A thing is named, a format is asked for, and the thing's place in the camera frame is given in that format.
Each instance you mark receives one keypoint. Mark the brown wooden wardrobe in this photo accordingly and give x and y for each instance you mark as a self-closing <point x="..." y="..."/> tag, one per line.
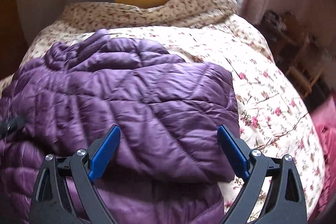
<point x="13" y="45"/>

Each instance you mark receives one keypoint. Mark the small-floral pillow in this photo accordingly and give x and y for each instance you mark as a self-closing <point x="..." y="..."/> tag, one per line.
<point x="147" y="12"/>

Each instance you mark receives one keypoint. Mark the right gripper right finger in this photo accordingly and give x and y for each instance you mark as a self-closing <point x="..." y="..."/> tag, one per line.
<point x="285" y="201"/>

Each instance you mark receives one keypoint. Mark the cluttered bedside table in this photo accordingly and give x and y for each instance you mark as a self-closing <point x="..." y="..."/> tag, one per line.
<point x="285" y="35"/>

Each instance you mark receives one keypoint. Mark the pink crumpled blanket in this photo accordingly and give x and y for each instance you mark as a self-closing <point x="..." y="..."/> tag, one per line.
<point x="323" y="118"/>

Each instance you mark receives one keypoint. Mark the wooden chair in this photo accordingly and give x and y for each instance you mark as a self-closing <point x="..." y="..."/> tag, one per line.
<point x="306" y="68"/>

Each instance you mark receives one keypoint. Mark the purple quilted down jacket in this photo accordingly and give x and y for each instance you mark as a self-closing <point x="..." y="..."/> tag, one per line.
<point x="168" y="164"/>

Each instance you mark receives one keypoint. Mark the floral cream bed quilt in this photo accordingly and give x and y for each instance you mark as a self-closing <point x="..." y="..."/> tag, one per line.
<point x="272" y="115"/>

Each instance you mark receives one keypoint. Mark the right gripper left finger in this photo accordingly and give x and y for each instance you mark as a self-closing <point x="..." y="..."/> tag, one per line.
<point x="51" y="201"/>

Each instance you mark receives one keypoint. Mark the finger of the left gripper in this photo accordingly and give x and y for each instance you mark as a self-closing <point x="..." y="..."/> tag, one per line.
<point x="13" y="125"/>

